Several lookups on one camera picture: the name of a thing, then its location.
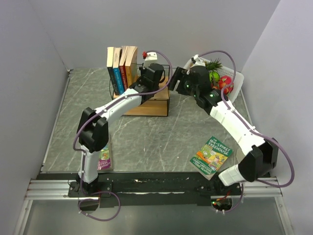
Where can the wooden two-tier metal shelf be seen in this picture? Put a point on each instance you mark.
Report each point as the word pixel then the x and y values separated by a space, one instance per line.
pixel 156 102

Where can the green apple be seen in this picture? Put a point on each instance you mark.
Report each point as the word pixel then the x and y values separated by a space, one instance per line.
pixel 214 76

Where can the red 13-storey treehouse book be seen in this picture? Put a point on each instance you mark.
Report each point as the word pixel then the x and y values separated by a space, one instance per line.
pixel 123 56

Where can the white plastic fruit basket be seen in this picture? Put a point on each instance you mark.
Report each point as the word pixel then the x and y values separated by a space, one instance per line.
pixel 216 65

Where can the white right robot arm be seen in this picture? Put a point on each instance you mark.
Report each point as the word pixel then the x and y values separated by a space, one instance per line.
pixel 260 155

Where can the green 104-storey treehouse book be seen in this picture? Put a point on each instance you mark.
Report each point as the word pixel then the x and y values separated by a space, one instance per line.
pixel 208 160

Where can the pink dragon fruit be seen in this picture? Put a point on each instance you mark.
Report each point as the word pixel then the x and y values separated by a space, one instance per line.
pixel 226 81

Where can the orange 39-storey treehouse book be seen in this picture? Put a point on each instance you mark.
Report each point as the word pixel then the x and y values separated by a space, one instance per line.
pixel 131 65

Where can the blue comic cover book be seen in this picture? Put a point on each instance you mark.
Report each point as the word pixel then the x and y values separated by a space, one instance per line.
pixel 116 60

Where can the purple 117-storey treehouse book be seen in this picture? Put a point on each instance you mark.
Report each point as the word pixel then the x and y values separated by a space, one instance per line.
pixel 105 162

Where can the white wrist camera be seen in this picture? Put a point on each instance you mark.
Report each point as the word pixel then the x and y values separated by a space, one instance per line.
pixel 196 60
pixel 149 58

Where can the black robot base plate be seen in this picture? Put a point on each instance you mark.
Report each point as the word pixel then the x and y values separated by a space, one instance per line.
pixel 153 189

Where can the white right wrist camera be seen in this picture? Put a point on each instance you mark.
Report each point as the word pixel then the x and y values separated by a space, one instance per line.
pixel 196 60

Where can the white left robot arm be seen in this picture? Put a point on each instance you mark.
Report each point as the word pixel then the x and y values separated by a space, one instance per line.
pixel 93 130

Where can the dark grey cover book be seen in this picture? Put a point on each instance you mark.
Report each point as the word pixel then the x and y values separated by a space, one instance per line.
pixel 109 65

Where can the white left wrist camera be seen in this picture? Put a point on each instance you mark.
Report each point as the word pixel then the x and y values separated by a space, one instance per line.
pixel 149 58

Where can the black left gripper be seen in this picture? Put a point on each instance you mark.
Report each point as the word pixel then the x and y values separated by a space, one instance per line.
pixel 142 79

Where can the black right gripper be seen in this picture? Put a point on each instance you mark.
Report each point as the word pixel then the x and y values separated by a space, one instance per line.
pixel 180 74

